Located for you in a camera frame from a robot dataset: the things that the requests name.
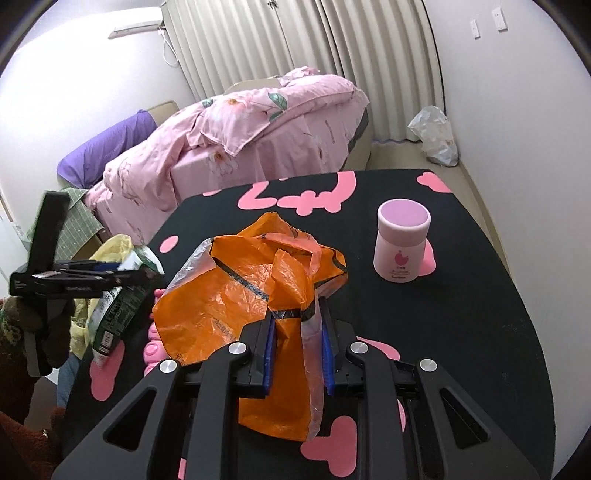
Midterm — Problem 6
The white air conditioner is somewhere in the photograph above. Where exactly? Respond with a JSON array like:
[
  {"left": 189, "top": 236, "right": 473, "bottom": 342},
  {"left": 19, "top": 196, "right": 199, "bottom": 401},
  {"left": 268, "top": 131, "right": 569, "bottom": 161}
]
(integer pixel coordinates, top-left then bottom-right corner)
[{"left": 108, "top": 6, "right": 163, "bottom": 39}]

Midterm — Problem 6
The yellow plastic trash bag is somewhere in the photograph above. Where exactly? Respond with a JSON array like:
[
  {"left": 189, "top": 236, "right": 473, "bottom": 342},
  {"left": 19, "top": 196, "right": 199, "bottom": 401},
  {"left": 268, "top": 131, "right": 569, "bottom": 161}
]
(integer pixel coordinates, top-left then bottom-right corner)
[{"left": 69, "top": 234, "right": 133, "bottom": 360}]

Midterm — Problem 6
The orange plastic bag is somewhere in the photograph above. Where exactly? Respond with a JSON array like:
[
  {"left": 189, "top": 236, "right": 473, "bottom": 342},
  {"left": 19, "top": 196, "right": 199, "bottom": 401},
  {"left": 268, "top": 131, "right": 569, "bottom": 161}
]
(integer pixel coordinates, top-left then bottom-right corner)
[{"left": 152, "top": 212, "right": 348, "bottom": 441}]

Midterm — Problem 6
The green checkered cloth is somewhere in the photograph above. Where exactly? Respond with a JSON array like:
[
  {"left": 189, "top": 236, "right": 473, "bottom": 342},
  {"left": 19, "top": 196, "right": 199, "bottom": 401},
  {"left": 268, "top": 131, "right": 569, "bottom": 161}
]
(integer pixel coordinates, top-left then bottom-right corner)
[{"left": 20, "top": 186, "right": 106, "bottom": 262}]

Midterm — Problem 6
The white plastic bag on floor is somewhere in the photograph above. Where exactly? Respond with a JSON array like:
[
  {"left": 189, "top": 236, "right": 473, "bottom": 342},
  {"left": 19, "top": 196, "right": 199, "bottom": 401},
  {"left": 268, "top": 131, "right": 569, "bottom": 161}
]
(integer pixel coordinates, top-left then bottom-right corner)
[{"left": 408, "top": 106, "right": 459, "bottom": 168}]

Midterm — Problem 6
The pink floral duvet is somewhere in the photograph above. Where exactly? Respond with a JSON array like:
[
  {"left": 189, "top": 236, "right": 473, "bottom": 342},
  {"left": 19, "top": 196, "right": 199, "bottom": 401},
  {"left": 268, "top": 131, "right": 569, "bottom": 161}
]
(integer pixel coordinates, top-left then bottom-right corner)
[{"left": 102, "top": 67, "right": 370, "bottom": 200}]

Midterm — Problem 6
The cardboard box nightstand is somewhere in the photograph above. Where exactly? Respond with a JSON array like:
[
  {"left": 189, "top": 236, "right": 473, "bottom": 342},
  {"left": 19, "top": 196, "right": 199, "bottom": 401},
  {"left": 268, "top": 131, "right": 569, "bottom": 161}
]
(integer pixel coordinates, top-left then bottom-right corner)
[{"left": 72, "top": 231, "right": 107, "bottom": 260}]

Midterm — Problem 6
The pink cream jar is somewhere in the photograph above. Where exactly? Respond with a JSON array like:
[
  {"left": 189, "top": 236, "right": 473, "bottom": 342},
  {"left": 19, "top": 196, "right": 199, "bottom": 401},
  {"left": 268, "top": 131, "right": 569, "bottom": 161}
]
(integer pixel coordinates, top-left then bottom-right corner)
[{"left": 374, "top": 198, "right": 431, "bottom": 283}]

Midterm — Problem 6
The white wall socket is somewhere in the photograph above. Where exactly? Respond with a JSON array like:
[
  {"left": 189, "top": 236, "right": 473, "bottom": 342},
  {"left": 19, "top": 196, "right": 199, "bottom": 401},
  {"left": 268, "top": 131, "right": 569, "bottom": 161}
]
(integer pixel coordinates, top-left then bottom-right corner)
[{"left": 491, "top": 6, "right": 508, "bottom": 32}]

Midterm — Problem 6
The beige pleated curtain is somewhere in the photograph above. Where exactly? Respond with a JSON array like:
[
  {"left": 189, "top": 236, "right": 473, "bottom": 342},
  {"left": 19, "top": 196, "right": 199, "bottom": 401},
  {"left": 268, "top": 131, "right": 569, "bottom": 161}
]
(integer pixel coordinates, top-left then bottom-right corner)
[{"left": 160, "top": 0, "right": 445, "bottom": 141}]

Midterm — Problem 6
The purple pillow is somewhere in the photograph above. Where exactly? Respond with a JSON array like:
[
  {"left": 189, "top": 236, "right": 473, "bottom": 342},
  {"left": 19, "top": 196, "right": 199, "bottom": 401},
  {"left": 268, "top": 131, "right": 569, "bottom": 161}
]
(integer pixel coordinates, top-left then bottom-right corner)
[{"left": 56, "top": 110, "right": 157, "bottom": 189}]

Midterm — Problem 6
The black pink-patterned table cloth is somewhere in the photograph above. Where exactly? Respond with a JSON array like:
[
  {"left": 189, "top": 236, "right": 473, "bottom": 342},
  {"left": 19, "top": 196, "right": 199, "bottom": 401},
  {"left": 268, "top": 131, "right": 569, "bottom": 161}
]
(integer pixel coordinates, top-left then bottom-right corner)
[{"left": 55, "top": 170, "right": 555, "bottom": 479}]

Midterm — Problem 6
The bed with pink sheet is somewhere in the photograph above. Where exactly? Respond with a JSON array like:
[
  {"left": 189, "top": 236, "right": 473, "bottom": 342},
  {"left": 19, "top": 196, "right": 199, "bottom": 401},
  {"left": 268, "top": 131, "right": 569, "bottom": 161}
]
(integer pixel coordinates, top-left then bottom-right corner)
[{"left": 85, "top": 108, "right": 373, "bottom": 245}]

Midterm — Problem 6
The white wall switch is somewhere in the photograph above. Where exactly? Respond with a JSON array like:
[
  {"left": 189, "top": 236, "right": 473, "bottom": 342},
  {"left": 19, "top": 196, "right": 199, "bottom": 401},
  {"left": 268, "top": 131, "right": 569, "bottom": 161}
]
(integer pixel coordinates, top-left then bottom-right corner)
[{"left": 470, "top": 19, "right": 481, "bottom": 40}]

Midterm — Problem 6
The pink caterpillar toy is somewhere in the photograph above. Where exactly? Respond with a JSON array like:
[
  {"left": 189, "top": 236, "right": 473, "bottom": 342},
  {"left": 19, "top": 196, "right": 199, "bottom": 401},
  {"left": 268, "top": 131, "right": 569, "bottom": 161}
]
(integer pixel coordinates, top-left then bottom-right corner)
[{"left": 142, "top": 313, "right": 169, "bottom": 376}]

